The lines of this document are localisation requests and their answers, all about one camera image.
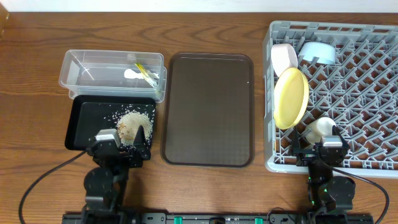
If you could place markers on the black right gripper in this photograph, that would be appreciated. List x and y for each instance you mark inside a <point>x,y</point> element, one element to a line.
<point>313,157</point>

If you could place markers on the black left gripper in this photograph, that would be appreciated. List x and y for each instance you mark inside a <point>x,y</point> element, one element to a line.
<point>125,154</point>

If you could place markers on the pale green cup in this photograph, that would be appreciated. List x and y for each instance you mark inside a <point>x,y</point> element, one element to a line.
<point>318,129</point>

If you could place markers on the rice grains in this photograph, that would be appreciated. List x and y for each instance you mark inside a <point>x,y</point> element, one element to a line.
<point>133,116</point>

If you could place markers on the yellow round plate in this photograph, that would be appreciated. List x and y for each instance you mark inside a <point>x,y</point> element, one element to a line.
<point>291,94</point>

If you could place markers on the white tissue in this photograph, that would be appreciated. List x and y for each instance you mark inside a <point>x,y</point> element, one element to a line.
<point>131,74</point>

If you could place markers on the light blue bowl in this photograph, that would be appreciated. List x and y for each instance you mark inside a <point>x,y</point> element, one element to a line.
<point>325,53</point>

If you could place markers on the pink bowl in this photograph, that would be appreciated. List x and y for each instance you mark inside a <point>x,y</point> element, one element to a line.
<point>283,57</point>

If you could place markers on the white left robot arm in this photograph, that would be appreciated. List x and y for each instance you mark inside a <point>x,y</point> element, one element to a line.
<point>106,185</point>

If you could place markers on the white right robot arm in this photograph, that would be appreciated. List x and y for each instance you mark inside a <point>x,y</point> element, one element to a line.
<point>331,196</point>

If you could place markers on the black waste tray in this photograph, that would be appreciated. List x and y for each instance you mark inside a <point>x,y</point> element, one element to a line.
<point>91,113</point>

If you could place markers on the grey dishwasher rack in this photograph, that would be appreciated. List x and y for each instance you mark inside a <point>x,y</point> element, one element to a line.
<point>358,92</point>

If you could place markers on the clear plastic waste bin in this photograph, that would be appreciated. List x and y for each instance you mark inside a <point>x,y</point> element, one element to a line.
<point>101,72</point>

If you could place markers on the brown nut shells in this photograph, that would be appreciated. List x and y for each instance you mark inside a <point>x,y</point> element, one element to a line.
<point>123,131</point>

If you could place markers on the dark brown serving tray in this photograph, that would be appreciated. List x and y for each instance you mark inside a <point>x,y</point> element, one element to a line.
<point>209,116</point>

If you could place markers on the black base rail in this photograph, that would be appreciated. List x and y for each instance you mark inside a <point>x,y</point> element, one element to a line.
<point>217,219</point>

